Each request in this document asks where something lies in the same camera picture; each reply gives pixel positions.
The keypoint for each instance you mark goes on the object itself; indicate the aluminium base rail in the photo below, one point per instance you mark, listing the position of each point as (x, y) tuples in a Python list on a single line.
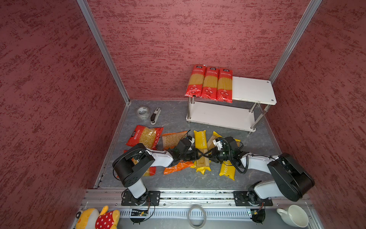
[(182, 204)]

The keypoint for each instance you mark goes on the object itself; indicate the clear packing tape roll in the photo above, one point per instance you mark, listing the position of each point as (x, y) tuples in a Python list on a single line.
[(143, 112)]

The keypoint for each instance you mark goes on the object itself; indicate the red fusilli bag lower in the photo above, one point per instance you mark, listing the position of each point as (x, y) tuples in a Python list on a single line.
[(150, 171)]

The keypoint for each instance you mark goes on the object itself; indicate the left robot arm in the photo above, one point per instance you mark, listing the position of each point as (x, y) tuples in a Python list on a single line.
[(132, 165)]

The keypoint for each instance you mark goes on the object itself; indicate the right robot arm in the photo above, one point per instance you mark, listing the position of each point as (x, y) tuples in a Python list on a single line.
[(289, 178)]

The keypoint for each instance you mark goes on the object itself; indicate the white two-tier shelf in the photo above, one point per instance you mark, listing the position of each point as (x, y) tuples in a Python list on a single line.
[(256, 91)]

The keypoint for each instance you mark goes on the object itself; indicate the yellow spaghetti bag crosswise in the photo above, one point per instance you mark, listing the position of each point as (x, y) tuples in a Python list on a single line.
[(203, 163)]

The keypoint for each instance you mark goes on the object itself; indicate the yellow spaghetti bag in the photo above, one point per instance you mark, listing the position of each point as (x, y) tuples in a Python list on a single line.
[(228, 169), (210, 142)]

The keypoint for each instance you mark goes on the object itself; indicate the red fusilli bag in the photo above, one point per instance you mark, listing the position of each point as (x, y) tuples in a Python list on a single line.
[(150, 171), (149, 137)]

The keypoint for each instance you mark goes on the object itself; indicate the yellow plush toy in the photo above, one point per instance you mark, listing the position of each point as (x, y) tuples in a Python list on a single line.
[(93, 219)]

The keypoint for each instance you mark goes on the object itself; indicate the orange macaroni bag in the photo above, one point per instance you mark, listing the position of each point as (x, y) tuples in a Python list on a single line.
[(170, 141)]

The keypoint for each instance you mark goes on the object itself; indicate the white ceramic cup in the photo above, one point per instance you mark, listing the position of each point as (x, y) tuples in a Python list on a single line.
[(294, 216)]

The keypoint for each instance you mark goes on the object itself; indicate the red fusilli bag upper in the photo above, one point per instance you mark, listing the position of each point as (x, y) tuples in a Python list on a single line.
[(149, 137)]

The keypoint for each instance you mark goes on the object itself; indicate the red spaghetti bag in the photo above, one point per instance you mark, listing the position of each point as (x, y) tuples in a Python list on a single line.
[(196, 80), (209, 90), (224, 88)]

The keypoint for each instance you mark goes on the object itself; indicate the black white stapler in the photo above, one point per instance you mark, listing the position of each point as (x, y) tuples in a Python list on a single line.
[(155, 115)]

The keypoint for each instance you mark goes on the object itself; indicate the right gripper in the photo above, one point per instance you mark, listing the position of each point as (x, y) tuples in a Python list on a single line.
[(213, 155)]

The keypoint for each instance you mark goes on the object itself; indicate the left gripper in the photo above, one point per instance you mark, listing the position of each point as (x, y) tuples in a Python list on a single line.
[(194, 154)]

